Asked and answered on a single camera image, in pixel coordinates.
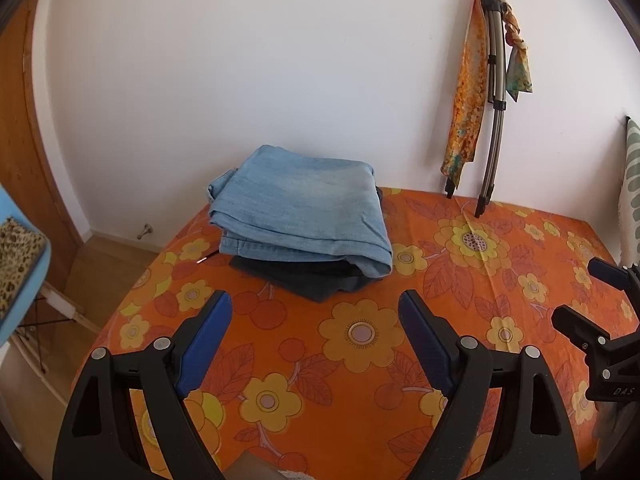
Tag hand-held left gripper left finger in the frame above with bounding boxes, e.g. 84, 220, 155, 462
52, 290, 233, 480

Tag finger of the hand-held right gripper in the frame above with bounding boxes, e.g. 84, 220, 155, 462
551, 305, 613, 356
587, 257, 640, 291

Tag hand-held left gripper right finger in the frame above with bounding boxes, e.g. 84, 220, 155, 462
397, 290, 582, 480

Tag light blue denim pants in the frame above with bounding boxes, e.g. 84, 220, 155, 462
207, 145, 393, 278

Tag white towel with green leaves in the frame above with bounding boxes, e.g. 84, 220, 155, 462
617, 116, 640, 268

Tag orange floral bedspread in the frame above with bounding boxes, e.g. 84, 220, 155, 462
102, 187, 638, 480

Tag black folded garment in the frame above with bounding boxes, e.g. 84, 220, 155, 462
229, 187, 383, 303

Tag grey metal tripod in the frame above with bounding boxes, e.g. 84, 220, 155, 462
445, 0, 508, 218

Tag leopard print cushion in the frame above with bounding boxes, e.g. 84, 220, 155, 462
0, 217, 48, 318

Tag orange and green scarf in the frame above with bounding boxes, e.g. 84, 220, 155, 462
502, 2, 533, 101

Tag long orange patterned scarf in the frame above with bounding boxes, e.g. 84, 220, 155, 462
440, 0, 488, 186

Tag blue chair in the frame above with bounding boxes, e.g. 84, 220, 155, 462
0, 185, 103, 406

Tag wooden door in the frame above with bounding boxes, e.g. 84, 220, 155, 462
0, 0, 86, 281

